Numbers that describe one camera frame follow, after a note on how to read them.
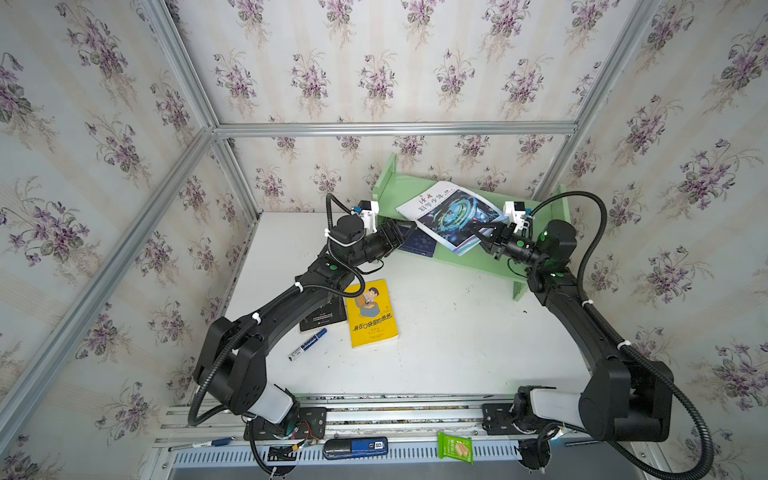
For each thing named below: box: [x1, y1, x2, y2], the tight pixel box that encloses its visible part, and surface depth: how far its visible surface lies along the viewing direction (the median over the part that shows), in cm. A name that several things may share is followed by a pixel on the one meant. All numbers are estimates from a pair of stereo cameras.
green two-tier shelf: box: [372, 153, 572, 302], surface depth 74 cm
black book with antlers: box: [300, 295, 347, 332], surface depth 92 cm
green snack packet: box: [437, 432, 475, 465], surface depth 70 cm
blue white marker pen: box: [288, 328, 328, 361], surface depth 86 cm
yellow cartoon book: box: [346, 278, 399, 348], surface depth 92 cm
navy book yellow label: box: [399, 227, 437, 257], surface depth 92 cm
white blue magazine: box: [396, 181, 507, 256], surface depth 78 cm
